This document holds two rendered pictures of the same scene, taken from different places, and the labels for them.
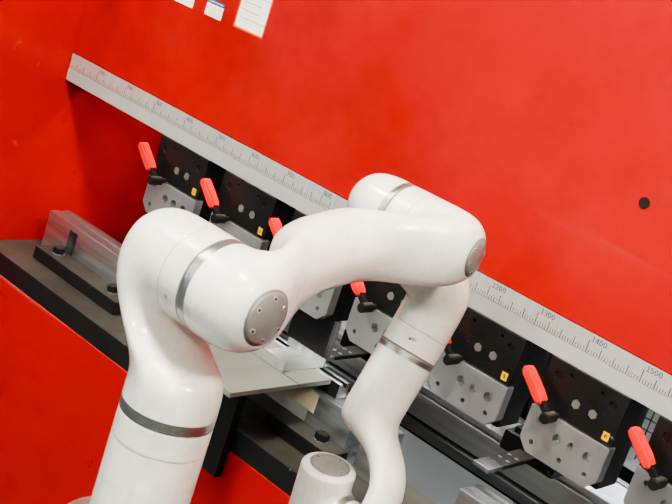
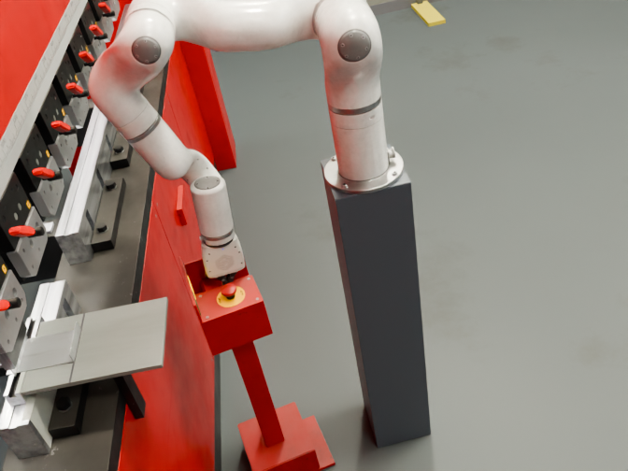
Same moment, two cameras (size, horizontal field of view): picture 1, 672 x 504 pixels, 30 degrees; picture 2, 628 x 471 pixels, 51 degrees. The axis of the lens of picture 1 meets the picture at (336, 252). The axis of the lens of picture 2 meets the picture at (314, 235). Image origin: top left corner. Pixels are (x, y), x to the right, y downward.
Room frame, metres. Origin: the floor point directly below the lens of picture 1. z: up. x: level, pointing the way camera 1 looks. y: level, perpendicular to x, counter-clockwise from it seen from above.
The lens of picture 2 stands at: (2.33, 1.09, 1.89)
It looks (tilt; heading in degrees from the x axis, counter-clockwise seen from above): 39 degrees down; 233
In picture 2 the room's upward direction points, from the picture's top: 12 degrees counter-clockwise
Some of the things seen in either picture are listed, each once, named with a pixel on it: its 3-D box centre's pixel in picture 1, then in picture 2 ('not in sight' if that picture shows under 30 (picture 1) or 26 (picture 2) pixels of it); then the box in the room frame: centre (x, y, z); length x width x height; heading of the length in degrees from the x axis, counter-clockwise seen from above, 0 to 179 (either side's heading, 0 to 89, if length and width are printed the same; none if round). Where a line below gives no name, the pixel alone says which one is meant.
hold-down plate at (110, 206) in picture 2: not in sight; (109, 212); (1.83, -0.45, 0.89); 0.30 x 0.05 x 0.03; 52
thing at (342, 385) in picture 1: (305, 366); (26, 358); (2.24, -0.01, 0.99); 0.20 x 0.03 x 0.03; 52
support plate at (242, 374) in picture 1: (249, 365); (98, 343); (2.12, 0.08, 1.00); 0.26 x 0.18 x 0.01; 142
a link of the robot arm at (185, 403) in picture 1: (176, 313); (350, 57); (1.43, 0.16, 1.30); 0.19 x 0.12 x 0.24; 53
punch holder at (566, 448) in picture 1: (584, 420); (44, 130); (1.89, -0.46, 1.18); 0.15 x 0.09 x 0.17; 52
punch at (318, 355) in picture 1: (312, 333); (10, 339); (2.24, -0.01, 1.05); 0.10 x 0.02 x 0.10; 52
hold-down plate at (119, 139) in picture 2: not in sight; (124, 139); (1.58, -0.77, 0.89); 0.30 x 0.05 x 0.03; 52
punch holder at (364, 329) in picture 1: (400, 311); (4, 230); (2.13, -0.14, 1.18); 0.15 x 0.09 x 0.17; 52
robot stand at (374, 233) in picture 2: not in sight; (382, 315); (1.41, 0.13, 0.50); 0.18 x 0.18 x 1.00; 56
